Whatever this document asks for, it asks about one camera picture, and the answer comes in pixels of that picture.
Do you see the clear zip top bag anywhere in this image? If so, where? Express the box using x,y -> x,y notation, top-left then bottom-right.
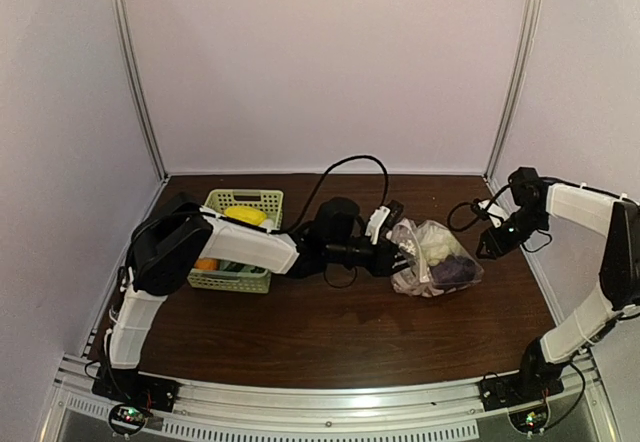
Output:
390,219 -> 484,298

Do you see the green plastic basket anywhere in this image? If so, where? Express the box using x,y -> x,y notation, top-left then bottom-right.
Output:
187,189 -> 284,294

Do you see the yellow fake banana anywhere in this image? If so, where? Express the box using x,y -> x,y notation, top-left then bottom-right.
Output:
223,205 -> 267,226

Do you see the orange fake fruit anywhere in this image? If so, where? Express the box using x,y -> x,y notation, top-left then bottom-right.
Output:
194,258 -> 219,271

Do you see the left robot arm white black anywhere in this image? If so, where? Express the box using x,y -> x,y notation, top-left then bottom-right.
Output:
104,194 -> 407,371

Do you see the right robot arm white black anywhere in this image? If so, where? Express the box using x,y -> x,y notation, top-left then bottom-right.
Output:
471,167 -> 639,392

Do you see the purple spotted fake eggplant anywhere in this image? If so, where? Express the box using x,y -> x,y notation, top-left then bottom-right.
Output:
430,256 -> 478,290

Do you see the pale green fake cabbage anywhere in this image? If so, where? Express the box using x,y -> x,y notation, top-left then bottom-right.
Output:
417,221 -> 462,266

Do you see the right black camera cable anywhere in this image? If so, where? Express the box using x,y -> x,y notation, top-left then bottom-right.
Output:
446,199 -> 494,236

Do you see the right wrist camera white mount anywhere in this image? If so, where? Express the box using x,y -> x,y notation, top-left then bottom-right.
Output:
477,199 -> 508,228

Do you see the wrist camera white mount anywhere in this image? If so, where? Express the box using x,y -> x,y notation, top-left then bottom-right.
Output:
477,199 -> 508,228
365,200 -> 404,245

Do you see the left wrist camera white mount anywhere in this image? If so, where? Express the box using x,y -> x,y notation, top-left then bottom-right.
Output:
365,200 -> 404,245

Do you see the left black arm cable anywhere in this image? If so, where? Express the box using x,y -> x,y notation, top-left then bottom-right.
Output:
284,154 -> 391,288

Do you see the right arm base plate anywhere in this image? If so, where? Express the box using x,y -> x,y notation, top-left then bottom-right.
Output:
477,372 -> 564,411

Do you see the right aluminium frame post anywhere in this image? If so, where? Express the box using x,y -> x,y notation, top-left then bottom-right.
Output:
484,0 -> 542,180

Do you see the aluminium frame post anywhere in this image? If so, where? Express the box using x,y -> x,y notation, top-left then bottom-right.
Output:
111,0 -> 169,181
484,0 -> 542,180

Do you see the aluminium front rail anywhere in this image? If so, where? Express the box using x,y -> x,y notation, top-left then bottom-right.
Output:
49,354 -> 616,441

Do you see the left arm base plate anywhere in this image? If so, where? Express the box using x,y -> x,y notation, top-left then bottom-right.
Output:
91,369 -> 180,413

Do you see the left aluminium frame post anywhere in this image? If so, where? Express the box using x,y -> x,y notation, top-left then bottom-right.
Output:
111,0 -> 169,181

